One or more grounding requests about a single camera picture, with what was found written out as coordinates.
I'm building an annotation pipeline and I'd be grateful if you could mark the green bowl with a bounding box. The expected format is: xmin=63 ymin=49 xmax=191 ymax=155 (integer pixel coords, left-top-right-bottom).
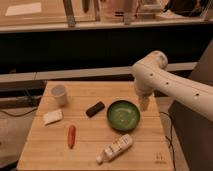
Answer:
xmin=107 ymin=100 xmax=140 ymax=132

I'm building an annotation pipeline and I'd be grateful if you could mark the black eraser block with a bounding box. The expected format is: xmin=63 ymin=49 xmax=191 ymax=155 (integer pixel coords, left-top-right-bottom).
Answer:
xmin=86 ymin=102 xmax=105 ymax=117

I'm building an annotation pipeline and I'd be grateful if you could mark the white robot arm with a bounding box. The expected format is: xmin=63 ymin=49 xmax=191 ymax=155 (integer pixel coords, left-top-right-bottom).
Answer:
xmin=131 ymin=50 xmax=213 ymax=121

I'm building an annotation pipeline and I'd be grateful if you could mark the white ceramic cup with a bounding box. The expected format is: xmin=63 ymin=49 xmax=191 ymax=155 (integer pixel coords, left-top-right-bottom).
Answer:
xmin=51 ymin=85 xmax=68 ymax=106

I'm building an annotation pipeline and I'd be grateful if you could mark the white plastic bottle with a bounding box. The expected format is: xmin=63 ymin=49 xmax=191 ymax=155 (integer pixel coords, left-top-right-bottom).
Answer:
xmin=96 ymin=134 xmax=133 ymax=164

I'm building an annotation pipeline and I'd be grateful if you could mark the orange carrot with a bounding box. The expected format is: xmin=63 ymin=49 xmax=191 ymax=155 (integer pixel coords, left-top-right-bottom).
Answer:
xmin=67 ymin=125 xmax=76 ymax=149

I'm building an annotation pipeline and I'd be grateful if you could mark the white sponge block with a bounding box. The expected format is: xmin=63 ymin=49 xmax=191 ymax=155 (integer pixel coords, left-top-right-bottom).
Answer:
xmin=43 ymin=109 xmax=63 ymax=125

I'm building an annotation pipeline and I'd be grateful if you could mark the white paper sheet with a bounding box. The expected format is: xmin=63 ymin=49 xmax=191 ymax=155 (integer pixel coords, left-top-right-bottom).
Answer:
xmin=5 ymin=2 xmax=42 ymax=16

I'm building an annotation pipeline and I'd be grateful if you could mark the black cable right side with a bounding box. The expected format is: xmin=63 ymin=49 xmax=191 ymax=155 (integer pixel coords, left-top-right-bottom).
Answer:
xmin=159 ymin=110 xmax=177 ymax=171

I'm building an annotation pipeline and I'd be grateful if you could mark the black cable on floor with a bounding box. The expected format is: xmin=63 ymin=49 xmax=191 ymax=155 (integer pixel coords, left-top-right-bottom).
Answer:
xmin=0 ymin=107 xmax=38 ymax=119

